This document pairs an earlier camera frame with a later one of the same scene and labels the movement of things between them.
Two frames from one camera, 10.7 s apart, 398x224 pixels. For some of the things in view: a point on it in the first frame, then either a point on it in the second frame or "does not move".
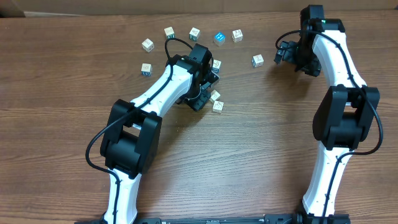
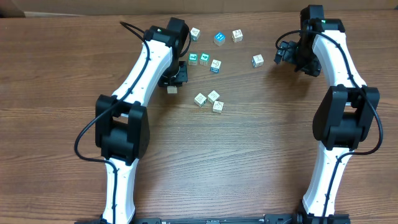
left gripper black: x=199 y=101 to x=173 y=81
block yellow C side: x=214 y=95 does not move
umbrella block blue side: x=216 y=66 does not move
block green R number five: x=217 y=106 does not move
